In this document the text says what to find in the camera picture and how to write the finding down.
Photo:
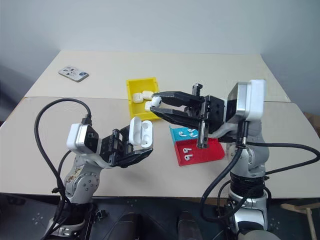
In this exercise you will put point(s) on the white earbud case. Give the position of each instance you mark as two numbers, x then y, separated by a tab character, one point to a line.
137	97
148	94
148	106
140	132

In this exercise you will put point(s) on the red plastic tray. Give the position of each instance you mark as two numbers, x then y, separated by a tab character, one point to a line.
207	153

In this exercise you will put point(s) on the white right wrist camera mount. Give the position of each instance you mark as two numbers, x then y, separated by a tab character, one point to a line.
253	100

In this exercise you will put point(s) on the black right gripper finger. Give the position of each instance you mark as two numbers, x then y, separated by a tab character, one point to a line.
175	97
172	115

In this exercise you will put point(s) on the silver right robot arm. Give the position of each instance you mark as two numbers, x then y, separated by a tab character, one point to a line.
250	160

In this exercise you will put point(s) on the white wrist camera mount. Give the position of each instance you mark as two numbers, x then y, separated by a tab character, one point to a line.
253	100
76	136

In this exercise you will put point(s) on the white earbud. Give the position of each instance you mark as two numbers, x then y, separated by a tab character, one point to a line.
188	157
156	102
186	150
193	135
182	134
191	130

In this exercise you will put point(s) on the yellow plastic bin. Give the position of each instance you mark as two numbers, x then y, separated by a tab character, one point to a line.
136	86

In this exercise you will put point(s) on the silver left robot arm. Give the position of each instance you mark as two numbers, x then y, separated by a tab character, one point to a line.
82	182

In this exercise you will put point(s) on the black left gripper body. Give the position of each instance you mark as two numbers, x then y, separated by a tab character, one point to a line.
110	150

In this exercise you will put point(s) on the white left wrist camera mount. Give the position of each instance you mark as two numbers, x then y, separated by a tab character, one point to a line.
76	136

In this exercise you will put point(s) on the closed white earbud case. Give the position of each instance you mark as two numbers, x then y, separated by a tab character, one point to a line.
148	94
148	106
137	97

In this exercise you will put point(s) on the dark rounded shape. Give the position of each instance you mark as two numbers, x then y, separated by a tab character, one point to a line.
128	226
188	226

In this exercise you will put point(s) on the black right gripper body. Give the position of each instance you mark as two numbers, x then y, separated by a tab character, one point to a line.
216	112

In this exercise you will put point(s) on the light wooden frame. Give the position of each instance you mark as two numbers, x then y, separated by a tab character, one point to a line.
308	212

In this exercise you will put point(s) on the cyan plastic tray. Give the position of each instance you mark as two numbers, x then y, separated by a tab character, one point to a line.
176	137

